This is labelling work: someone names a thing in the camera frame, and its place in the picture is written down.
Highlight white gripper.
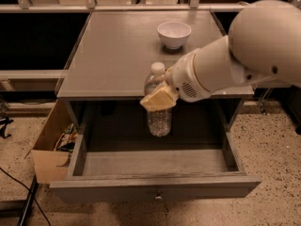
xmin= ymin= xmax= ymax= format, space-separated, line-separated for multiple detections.
xmin=140 ymin=49 xmax=212 ymax=112

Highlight clear plastic water bottle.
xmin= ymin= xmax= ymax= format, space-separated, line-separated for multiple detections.
xmin=144 ymin=62 xmax=172 ymax=137

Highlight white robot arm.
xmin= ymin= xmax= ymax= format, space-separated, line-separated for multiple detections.
xmin=140 ymin=0 xmax=301 ymax=112

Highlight open grey top drawer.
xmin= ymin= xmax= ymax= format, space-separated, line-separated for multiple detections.
xmin=49 ymin=101 xmax=262 ymax=204

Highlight metal drawer knob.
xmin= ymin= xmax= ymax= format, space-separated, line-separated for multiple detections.
xmin=154 ymin=192 xmax=163 ymax=202

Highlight grey wooden cabinet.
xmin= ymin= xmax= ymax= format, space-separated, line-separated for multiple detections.
xmin=55 ymin=10 xmax=255 ymax=134

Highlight white ceramic bowl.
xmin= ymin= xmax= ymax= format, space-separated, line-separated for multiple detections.
xmin=157 ymin=22 xmax=192 ymax=49

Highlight snack bags in box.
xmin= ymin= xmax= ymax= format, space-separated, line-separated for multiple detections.
xmin=55 ymin=123 xmax=78 ymax=153

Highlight cardboard box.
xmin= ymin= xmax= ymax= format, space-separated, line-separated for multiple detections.
xmin=30 ymin=101 xmax=71 ymax=185

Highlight black object at left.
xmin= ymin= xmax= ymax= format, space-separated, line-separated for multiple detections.
xmin=0 ymin=117 xmax=13 ymax=138

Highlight black floor cable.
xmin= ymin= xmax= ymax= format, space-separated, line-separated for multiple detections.
xmin=0 ymin=167 xmax=53 ymax=226

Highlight black floor rail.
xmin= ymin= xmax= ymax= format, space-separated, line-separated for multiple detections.
xmin=17 ymin=177 xmax=38 ymax=226

